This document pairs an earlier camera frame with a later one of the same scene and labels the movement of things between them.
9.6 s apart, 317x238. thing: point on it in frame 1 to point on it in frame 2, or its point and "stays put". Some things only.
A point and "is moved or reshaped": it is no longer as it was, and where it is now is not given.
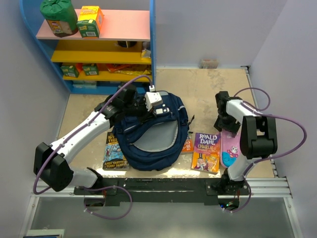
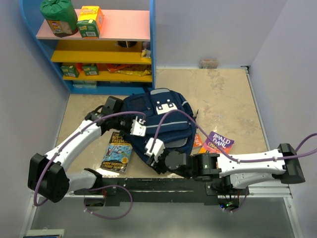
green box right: [91, 69] stays put
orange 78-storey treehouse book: [188, 146] to [197, 141]
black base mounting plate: [159, 192] stays put
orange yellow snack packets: [139, 69] stays put
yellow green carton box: [89, 22] stays put
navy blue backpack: [150, 141] is moved or reshaped
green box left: [71, 71] stays put
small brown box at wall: [208, 63] stays put
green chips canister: [62, 16] stays put
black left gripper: [146, 115] to [131, 119]
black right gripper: [233, 128] to [156, 163]
